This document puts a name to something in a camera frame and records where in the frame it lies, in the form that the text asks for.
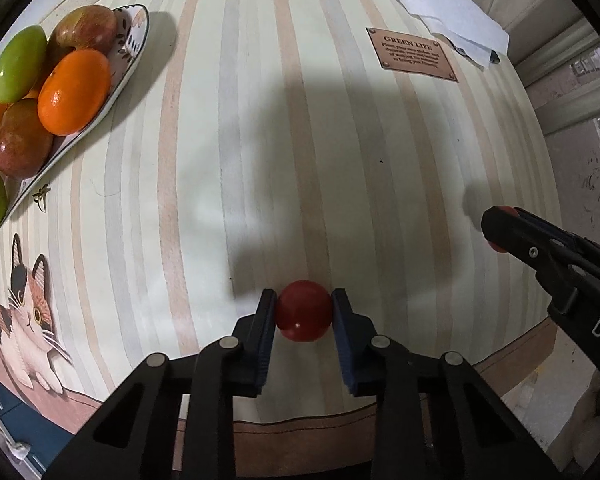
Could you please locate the sliding glass door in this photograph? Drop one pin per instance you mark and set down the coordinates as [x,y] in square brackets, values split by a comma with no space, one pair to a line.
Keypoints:
[555,35]

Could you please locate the red cherry tomato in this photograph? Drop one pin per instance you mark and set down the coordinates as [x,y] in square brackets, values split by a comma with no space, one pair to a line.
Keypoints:
[303,311]
[496,247]

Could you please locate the brown leather patch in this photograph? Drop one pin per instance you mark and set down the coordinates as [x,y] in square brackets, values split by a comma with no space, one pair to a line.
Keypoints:
[412,52]

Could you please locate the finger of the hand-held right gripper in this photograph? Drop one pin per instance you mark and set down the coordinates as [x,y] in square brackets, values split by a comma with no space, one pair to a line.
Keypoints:
[505,230]
[540,222]

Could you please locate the white tissue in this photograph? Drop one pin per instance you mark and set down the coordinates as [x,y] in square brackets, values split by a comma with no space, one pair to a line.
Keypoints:
[445,10]

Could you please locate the striped table mat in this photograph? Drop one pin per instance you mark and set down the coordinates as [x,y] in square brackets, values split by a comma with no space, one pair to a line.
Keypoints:
[280,110]

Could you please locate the blue cabinet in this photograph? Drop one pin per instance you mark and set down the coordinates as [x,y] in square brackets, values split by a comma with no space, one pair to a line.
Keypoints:
[10,410]

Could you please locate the floral oval plate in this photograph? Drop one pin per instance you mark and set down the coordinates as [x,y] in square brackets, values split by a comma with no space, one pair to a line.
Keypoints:
[130,30]

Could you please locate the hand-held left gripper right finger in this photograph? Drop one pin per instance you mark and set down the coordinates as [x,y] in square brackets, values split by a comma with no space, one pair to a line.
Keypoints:
[345,345]

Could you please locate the small orange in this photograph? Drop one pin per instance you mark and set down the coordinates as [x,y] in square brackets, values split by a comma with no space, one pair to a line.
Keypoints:
[75,91]

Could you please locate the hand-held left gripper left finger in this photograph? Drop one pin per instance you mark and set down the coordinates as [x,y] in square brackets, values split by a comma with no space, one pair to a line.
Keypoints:
[265,340]

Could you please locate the reddish brown apple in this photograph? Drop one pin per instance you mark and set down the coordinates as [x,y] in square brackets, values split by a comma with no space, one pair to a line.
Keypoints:
[24,137]
[85,27]

